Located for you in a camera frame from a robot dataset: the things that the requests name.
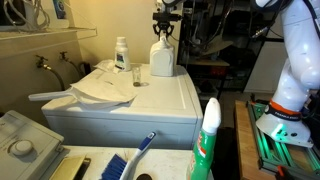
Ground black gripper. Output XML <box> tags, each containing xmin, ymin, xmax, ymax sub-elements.
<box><xmin>152</xmin><ymin>19</ymin><xmax>176</xmax><ymax>37</ymax></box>

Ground large white detergent jug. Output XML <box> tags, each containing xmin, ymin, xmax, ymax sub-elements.
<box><xmin>149</xmin><ymin>35</ymin><xmax>175</xmax><ymax>78</ymax></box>

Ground white washing machine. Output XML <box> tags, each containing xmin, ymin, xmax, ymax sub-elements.
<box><xmin>41</xmin><ymin>63</ymin><xmax>204</xmax><ymax>150</ymax></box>

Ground small white bottle blue label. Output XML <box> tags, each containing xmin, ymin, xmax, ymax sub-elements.
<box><xmin>114</xmin><ymin>36</ymin><xmax>132</xmax><ymax>73</ymax></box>

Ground clear glass cup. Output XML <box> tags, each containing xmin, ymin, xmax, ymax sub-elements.
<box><xmin>131</xmin><ymin>65</ymin><xmax>142</xmax><ymax>88</ymax></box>

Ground white crumpled cloth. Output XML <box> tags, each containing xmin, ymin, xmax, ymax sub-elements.
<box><xmin>93</xmin><ymin>59</ymin><xmax>118</xmax><ymax>74</ymax></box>

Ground black metal storage rack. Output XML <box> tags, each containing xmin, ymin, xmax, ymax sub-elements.
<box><xmin>176</xmin><ymin>0</ymin><xmax>285</xmax><ymax>102</ymax></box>

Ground blue printed package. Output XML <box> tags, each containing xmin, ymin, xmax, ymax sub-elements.
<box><xmin>52</xmin><ymin>0</ymin><xmax>67</xmax><ymax>20</ymax></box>

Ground green spray bottle white cap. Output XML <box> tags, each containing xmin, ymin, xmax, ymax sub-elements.
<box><xmin>186</xmin><ymin>97</ymin><xmax>222</xmax><ymax>180</ymax></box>

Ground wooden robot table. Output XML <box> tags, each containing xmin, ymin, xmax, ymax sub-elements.
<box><xmin>234</xmin><ymin>99</ymin><xmax>320</xmax><ymax>180</ymax></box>

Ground dark round disc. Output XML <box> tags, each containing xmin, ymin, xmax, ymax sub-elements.
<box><xmin>136</xmin><ymin>173</ymin><xmax>154</xmax><ymax>180</ymax></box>

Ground white appliance with round knob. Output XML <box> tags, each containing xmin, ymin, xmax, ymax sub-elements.
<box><xmin>0</xmin><ymin>109</ymin><xmax>214</xmax><ymax>180</ymax></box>

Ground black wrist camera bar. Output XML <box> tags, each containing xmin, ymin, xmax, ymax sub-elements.
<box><xmin>152</xmin><ymin>12</ymin><xmax>183</xmax><ymax>22</ymax></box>

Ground grey water supply hose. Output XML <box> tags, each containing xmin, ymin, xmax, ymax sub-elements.
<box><xmin>66</xmin><ymin>59</ymin><xmax>86</xmax><ymax>79</ymax></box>
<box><xmin>43</xmin><ymin>64</ymin><xmax>66</xmax><ymax>92</ymax></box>

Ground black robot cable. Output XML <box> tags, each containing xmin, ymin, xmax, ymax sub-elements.
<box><xmin>251</xmin><ymin>0</ymin><xmax>292</xmax><ymax>40</ymax></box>

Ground dark metal wall faucet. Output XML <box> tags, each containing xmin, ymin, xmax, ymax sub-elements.
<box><xmin>35</xmin><ymin>54</ymin><xmax>50</xmax><ymax>70</ymax></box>
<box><xmin>59</xmin><ymin>51</ymin><xmax>70</xmax><ymax>63</ymax></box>

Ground white wall shelf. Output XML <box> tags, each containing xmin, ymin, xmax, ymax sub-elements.
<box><xmin>0</xmin><ymin>26</ymin><xmax>98</xmax><ymax>42</ymax></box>

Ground white bundled cables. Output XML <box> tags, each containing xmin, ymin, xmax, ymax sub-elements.
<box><xmin>0</xmin><ymin>0</ymin><xmax>51</xmax><ymax>33</ymax></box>

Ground blue brush white handle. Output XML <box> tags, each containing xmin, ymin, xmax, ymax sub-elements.
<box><xmin>99</xmin><ymin>131</ymin><xmax>157</xmax><ymax>180</ymax></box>

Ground aluminium frame with green light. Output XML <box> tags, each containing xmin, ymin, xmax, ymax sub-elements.
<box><xmin>246</xmin><ymin>99</ymin><xmax>320</xmax><ymax>178</ymax></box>

